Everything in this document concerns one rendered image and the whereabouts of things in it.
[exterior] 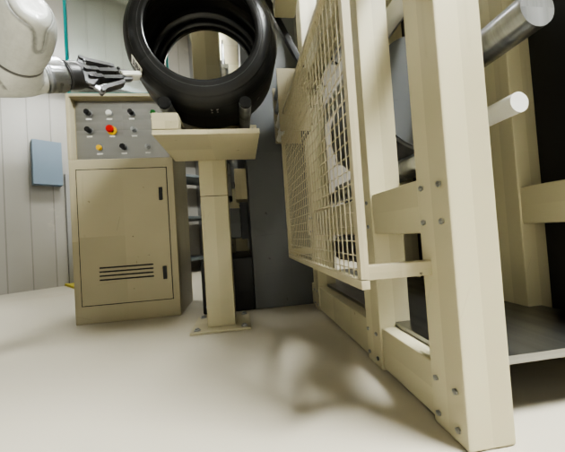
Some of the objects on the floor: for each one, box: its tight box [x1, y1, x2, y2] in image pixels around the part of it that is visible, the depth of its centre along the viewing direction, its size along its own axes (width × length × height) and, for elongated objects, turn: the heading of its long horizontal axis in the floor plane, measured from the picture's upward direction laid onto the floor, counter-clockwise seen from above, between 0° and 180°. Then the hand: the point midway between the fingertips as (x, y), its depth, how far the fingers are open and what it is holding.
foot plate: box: [190, 311, 251, 336], centre depth 144 cm, size 27×27×2 cm
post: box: [191, 30, 237, 327], centre depth 147 cm, size 13×13×250 cm
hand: (130, 75), depth 98 cm, fingers closed
